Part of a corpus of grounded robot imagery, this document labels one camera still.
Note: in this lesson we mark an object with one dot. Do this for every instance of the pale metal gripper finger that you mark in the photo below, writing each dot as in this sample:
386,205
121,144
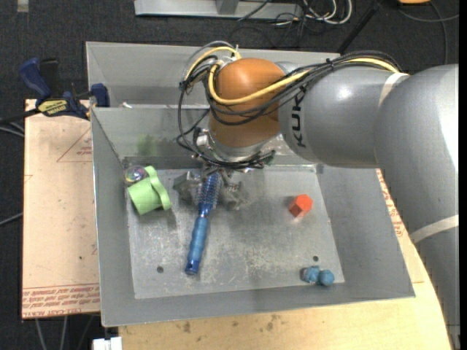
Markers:
185,186
230,195

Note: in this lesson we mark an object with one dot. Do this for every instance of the light green cup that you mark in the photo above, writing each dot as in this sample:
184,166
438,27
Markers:
147,195

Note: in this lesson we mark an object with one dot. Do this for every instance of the blue hairbrush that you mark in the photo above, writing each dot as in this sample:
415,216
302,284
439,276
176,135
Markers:
198,235

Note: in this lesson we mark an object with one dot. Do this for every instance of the clear iridescent ball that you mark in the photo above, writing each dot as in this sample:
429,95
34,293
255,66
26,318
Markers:
134,174

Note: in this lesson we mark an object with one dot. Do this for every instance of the grey metal bin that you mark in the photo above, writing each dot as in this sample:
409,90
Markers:
255,246

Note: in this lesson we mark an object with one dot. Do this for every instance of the orange-red hexagonal block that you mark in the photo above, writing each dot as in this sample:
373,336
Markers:
300,205

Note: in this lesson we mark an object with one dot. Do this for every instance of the blue toy figure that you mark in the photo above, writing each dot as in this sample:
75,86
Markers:
319,276

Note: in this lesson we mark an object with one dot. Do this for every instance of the brown cardboard board, red print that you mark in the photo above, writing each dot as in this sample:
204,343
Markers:
58,213

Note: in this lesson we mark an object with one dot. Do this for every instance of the black cylinder on white bracket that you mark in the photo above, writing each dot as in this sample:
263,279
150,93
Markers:
200,139

